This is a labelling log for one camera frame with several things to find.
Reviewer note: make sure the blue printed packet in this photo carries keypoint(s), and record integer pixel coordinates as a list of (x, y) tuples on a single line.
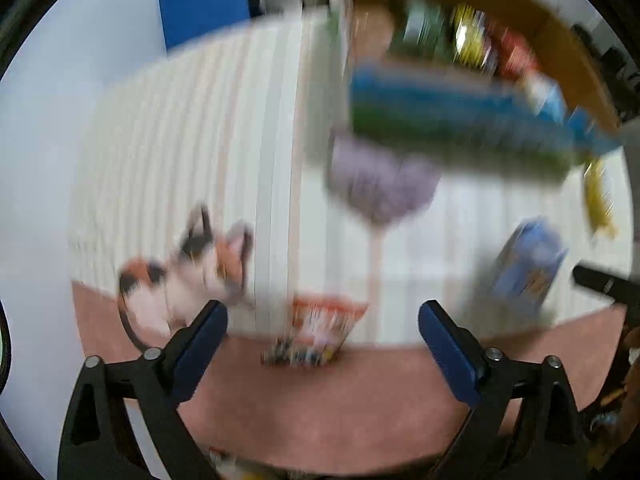
[(530, 265)]

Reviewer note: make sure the yellow and black packet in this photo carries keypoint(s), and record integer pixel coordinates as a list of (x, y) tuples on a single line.
[(470, 35)]

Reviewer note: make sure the purple plush toy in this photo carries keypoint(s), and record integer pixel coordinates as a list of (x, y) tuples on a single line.
[(380, 180)]

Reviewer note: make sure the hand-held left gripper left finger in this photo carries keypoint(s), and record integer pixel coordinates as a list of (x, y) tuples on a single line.
[(200, 350)]

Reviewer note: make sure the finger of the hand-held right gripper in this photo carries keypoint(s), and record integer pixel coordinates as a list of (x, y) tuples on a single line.
[(607, 285)]

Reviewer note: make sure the green can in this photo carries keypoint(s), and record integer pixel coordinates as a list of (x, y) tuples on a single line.
[(420, 27)]

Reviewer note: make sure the calico cat plush toy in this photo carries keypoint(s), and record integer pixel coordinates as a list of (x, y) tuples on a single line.
[(175, 275)]

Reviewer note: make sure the blue and green carton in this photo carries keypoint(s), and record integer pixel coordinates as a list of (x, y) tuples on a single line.
[(460, 120)]

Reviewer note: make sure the red snack packet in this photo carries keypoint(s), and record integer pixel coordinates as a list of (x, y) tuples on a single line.
[(322, 327)]

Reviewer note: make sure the white striped mat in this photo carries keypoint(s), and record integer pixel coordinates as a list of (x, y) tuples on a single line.
[(175, 160)]

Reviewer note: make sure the brown cardboard box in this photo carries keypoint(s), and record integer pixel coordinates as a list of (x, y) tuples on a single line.
[(560, 40)]

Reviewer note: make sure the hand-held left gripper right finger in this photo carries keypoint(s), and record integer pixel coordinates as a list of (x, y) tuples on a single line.
[(447, 355)]

